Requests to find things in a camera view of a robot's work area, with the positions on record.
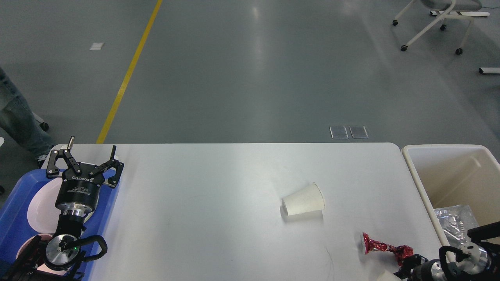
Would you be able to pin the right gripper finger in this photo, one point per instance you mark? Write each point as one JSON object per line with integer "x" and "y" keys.
{"x": 409, "y": 264}

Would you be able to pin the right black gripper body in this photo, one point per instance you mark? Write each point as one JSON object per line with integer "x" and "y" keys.
{"x": 428, "y": 271}

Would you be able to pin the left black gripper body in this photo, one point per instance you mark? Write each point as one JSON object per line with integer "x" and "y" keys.
{"x": 79, "y": 192}

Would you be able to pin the pink plate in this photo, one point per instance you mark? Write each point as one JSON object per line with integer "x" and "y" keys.
{"x": 42, "y": 214}

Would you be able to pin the red foil wrapper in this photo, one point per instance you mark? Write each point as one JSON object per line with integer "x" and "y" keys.
{"x": 401, "y": 252}

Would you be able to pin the foil sheet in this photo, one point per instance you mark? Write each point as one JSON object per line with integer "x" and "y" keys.
{"x": 456, "y": 221}

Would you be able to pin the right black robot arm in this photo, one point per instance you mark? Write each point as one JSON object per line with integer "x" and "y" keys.
{"x": 477, "y": 260}

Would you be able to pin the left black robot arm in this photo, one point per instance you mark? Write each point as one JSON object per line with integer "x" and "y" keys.
{"x": 61, "y": 256}

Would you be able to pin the light green plate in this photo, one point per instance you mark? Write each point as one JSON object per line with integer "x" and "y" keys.
{"x": 90, "y": 214}

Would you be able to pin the white chair base left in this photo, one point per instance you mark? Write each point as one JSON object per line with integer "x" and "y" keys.
{"x": 43, "y": 125}

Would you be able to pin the person leg with sneaker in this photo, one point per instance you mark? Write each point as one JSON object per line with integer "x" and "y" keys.
{"x": 18, "y": 121}

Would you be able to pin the blue plastic tray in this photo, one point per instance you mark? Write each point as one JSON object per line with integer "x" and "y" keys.
{"x": 15, "y": 229}

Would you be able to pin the beige plastic bin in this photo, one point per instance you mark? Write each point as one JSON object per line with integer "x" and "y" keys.
{"x": 455, "y": 174}

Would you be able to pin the white bar on floor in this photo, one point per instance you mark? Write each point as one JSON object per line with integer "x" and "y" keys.
{"x": 489, "y": 71}

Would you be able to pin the white rolling chair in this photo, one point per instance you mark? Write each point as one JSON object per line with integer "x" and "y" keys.
{"x": 445, "y": 10}

